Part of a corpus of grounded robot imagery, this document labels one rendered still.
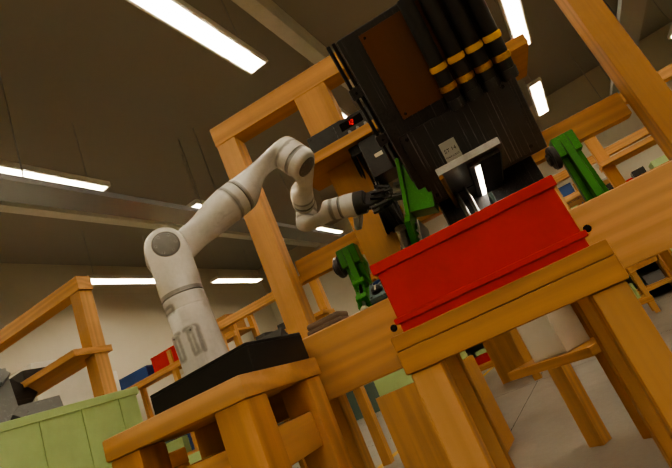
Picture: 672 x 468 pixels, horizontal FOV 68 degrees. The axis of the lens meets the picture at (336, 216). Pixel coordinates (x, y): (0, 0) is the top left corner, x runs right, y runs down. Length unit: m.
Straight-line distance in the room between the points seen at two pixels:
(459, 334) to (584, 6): 1.45
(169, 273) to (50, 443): 0.41
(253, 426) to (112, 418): 0.48
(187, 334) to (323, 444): 0.36
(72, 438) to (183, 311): 0.35
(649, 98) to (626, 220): 0.81
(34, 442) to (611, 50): 1.90
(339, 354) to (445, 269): 0.44
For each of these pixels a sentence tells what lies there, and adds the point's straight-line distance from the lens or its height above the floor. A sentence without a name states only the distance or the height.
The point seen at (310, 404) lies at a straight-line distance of 1.11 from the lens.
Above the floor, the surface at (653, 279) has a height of 0.32.
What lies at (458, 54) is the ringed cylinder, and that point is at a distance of 1.30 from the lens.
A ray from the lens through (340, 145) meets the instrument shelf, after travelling 1.77.
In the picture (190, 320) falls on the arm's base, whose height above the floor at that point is 1.01.
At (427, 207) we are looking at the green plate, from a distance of 1.39.
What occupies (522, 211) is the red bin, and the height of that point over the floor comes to 0.89.
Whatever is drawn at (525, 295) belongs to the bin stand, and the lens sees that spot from 0.77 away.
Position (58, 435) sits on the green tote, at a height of 0.91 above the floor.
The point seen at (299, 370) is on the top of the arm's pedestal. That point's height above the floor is 0.83.
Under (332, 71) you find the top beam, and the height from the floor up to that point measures 1.87.
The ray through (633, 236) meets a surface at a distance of 1.13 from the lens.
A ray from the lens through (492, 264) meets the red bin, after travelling 0.80.
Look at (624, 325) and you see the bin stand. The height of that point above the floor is 0.69.
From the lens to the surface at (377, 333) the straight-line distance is 1.14.
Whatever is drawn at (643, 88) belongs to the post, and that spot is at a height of 1.22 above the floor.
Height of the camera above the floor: 0.76
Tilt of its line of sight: 18 degrees up
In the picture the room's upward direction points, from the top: 24 degrees counter-clockwise
